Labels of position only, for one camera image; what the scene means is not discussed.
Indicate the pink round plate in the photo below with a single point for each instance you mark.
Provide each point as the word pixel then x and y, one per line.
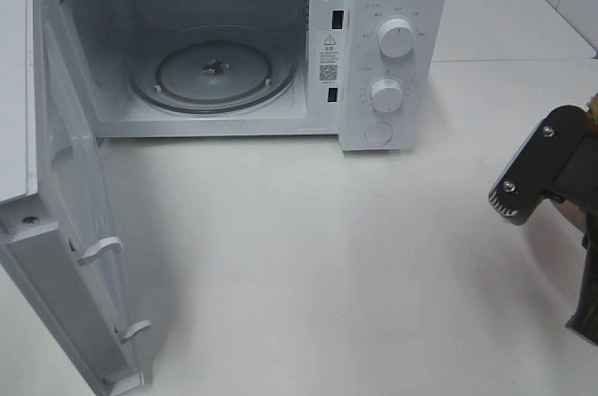
pixel 573 214

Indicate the white timer knob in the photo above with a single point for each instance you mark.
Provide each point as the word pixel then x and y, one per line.
pixel 387 95

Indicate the toy burger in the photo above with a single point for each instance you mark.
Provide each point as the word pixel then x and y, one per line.
pixel 593 112

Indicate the white microwave oven body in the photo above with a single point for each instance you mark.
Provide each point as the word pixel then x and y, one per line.
pixel 330 94

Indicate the glass microwave turntable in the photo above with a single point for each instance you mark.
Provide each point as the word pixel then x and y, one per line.
pixel 216 69

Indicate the white upper power knob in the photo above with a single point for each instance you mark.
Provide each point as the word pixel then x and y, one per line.
pixel 396 37

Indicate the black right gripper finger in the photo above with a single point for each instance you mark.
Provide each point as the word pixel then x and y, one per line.
pixel 584 320

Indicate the white microwave door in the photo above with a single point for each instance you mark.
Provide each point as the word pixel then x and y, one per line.
pixel 58 239

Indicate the round white door release button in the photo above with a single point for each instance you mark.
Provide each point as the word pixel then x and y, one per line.
pixel 379 133

